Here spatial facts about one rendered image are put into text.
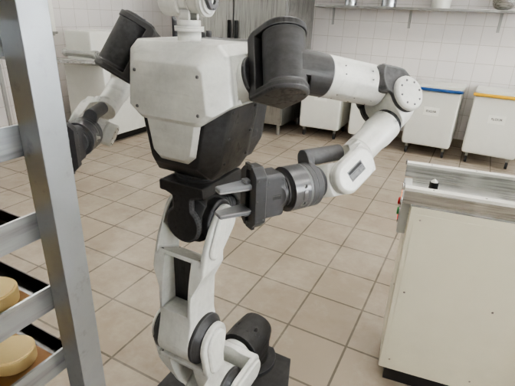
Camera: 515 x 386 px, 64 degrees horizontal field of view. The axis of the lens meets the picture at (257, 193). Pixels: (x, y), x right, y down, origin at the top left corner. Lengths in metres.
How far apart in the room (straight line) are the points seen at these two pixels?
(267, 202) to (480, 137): 4.38
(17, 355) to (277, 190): 0.46
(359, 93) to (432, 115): 4.08
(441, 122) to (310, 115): 1.53
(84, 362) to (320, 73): 0.64
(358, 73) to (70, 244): 0.67
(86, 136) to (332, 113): 4.34
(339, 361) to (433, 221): 0.83
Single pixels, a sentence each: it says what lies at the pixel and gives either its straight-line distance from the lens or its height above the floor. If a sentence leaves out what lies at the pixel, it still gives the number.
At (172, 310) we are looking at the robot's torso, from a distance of 1.15.
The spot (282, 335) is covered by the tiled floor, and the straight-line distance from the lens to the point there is 2.13.
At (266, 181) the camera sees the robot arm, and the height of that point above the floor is 1.17.
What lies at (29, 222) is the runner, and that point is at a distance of 0.47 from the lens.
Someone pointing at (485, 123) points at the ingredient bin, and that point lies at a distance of 4.99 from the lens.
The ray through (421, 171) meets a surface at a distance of 1.81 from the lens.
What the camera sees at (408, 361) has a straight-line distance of 1.92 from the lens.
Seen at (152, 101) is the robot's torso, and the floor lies 1.26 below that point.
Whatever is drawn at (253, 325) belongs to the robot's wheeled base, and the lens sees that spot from 1.63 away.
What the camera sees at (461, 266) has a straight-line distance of 1.65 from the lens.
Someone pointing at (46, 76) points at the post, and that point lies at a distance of 0.42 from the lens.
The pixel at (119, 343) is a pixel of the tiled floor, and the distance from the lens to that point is 2.14.
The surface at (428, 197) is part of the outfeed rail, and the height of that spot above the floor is 0.88.
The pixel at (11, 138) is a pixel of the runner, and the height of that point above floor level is 1.33.
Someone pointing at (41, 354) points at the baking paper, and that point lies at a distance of 0.61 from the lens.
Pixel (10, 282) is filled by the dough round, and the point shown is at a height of 1.15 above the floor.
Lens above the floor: 1.44
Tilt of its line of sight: 24 degrees down
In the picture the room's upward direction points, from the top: 2 degrees clockwise
